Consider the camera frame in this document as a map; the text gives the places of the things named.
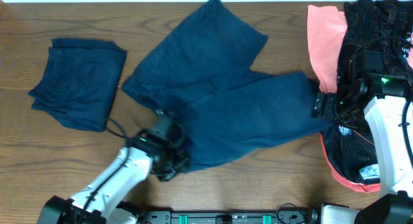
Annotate pink garment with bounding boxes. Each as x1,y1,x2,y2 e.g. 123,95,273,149
306,5,413,194

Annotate navy blue shorts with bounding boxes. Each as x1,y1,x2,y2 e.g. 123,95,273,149
121,0,329,171

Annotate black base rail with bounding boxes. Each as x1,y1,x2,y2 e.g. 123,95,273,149
116,201,322,224

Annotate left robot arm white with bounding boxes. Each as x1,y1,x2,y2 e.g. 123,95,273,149
37,127,189,223

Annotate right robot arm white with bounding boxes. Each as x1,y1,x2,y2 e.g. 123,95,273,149
311,73,412,223

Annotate black patterned shirt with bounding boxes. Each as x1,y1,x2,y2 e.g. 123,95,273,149
321,0,412,192

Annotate folded navy shorts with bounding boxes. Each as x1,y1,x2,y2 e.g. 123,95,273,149
28,38,127,132

